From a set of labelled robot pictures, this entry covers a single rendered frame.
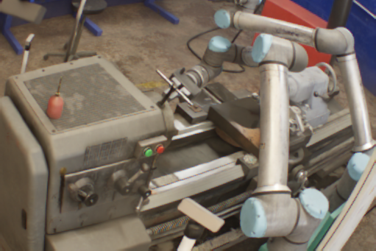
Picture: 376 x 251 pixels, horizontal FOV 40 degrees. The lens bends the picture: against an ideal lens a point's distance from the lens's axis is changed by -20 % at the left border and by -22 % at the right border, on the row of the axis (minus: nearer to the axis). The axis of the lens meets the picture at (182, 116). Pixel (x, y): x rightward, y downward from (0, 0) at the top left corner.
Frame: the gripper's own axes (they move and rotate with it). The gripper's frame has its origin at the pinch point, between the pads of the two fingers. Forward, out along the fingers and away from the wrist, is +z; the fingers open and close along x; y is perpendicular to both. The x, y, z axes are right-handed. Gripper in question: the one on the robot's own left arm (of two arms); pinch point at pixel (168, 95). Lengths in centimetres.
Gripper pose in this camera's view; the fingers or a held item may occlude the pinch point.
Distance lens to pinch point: 261.4
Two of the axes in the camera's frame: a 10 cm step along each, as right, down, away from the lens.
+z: -5.8, 4.2, -7.0
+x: 6.8, 7.2, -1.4
